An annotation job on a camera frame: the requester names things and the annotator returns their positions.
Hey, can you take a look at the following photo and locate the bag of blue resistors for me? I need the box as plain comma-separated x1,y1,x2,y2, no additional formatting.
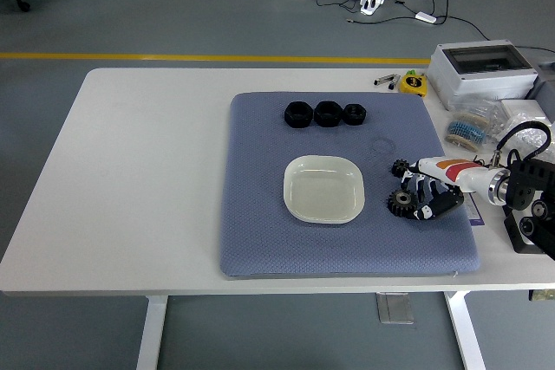
444,99,504,155

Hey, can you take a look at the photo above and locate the white power strip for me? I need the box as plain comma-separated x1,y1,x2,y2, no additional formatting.
360,0,389,16

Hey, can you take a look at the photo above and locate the yellow tape measure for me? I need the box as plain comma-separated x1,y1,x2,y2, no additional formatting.
398,69,429,98

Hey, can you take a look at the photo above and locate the large black gear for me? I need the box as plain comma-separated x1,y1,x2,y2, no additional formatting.
383,189,420,219

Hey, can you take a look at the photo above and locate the large black hex nut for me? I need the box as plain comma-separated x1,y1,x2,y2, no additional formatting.
313,100,345,128
284,100,312,129

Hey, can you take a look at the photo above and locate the metal floor plate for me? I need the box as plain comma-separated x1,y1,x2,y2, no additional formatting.
375,292,415,325

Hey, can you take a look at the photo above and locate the white button control box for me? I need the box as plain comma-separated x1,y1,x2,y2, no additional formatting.
501,204,543,255

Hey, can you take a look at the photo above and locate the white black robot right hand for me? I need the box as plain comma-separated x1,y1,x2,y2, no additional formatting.
398,156,495,222

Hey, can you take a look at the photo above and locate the blue-grey padded mat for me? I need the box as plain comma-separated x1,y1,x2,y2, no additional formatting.
219,91,482,279

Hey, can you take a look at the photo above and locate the clear plastic parts bag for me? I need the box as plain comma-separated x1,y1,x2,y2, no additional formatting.
502,113,555,161

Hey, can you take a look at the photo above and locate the grey metal case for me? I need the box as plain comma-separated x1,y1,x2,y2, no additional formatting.
526,60,555,101

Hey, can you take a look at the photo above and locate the white square dish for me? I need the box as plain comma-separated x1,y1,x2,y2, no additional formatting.
283,154,368,227

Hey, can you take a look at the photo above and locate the white flat box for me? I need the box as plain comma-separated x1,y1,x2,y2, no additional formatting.
500,100,545,122

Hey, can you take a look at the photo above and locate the small black hex nut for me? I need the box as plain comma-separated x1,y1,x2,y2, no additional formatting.
343,102,369,127

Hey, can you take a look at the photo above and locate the grey electrical enclosure box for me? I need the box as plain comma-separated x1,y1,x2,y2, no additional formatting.
427,39,539,111

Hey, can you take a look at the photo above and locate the purple-edged label sheet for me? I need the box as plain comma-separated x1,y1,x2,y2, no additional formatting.
464,201,485,227

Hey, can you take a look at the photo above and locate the white table leg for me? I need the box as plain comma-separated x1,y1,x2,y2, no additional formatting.
136,295,170,370
444,291,486,370

